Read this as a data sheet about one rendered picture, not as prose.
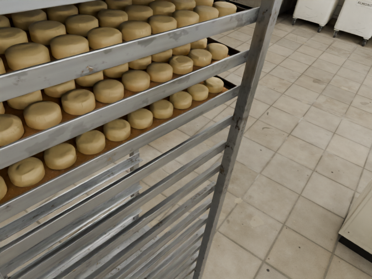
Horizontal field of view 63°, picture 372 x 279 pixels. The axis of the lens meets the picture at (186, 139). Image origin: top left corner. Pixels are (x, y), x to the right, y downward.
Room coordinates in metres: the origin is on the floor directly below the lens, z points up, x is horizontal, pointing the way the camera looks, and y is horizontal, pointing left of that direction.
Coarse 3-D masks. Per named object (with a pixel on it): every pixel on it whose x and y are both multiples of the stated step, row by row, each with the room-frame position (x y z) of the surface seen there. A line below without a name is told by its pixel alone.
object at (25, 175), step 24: (168, 96) 0.60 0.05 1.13; (192, 96) 0.59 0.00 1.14; (120, 120) 0.46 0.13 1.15; (144, 120) 0.47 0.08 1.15; (72, 144) 0.39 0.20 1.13; (96, 144) 0.38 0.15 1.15; (24, 168) 0.31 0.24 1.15; (48, 168) 0.33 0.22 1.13; (72, 168) 0.34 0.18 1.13; (0, 192) 0.26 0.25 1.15; (24, 192) 0.28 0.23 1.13
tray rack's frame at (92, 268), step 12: (120, 228) 0.86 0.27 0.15; (144, 228) 0.88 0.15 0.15; (132, 240) 0.80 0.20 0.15; (84, 252) 0.70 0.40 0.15; (156, 252) 0.75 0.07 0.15; (72, 264) 0.64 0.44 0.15; (96, 264) 0.66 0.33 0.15; (0, 276) 0.18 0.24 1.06; (84, 276) 0.60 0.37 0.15; (108, 276) 0.61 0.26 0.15; (144, 276) 0.63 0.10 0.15; (192, 276) 0.66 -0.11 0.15
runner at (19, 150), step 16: (224, 64) 0.58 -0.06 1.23; (240, 64) 0.63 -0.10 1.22; (176, 80) 0.48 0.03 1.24; (192, 80) 0.51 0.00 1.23; (128, 96) 0.40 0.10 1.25; (144, 96) 0.42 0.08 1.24; (160, 96) 0.45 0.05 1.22; (96, 112) 0.35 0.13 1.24; (112, 112) 0.37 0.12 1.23; (128, 112) 0.40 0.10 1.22; (48, 128) 0.30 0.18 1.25; (64, 128) 0.31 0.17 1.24; (80, 128) 0.33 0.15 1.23; (16, 144) 0.26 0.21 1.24; (32, 144) 0.28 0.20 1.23; (48, 144) 0.29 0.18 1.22; (0, 160) 0.25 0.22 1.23; (16, 160) 0.26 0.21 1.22
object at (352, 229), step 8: (368, 184) 1.25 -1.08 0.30; (368, 192) 1.07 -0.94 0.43; (360, 200) 1.10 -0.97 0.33; (368, 200) 1.04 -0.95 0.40; (352, 208) 1.19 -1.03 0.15; (360, 208) 1.04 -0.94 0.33; (368, 208) 1.03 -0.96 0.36; (352, 216) 1.05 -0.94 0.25; (360, 216) 1.03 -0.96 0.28; (368, 216) 1.01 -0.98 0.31; (344, 224) 1.05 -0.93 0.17; (352, 224) 1.03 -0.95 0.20; (360, 224) 1.01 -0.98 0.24; (368, 224) 1.00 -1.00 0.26; (344, 232) 1.04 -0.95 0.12; (352, 232) 1.02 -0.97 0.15; (360, 232) 1.00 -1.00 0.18; (368, 232) 0.98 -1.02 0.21; (344, 240) 1.04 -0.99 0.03; (352, 240) 1.01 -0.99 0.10; (360, 240) 0.99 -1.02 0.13; (368, 240) 0.97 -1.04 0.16; (352, 248) 1.01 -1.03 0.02; (360, 248) 0.99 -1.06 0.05; (368, 248) 0.96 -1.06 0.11; (368, 256) 0.96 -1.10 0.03
